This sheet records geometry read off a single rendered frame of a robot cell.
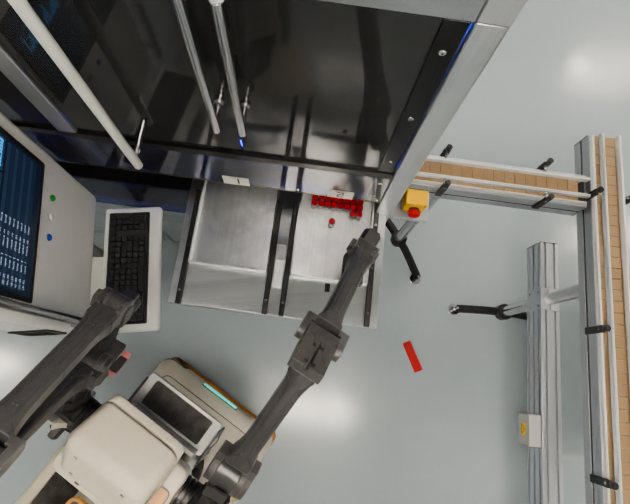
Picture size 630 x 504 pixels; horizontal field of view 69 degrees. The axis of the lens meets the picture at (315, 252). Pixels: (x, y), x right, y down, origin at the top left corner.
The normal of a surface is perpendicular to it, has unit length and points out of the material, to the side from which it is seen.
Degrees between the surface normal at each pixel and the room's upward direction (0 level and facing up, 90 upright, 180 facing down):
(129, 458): 42
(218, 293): 0
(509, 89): 0
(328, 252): 0
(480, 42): 90
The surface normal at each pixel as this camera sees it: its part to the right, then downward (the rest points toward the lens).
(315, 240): 0.05, -0.25
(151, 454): 0.43, -0.71
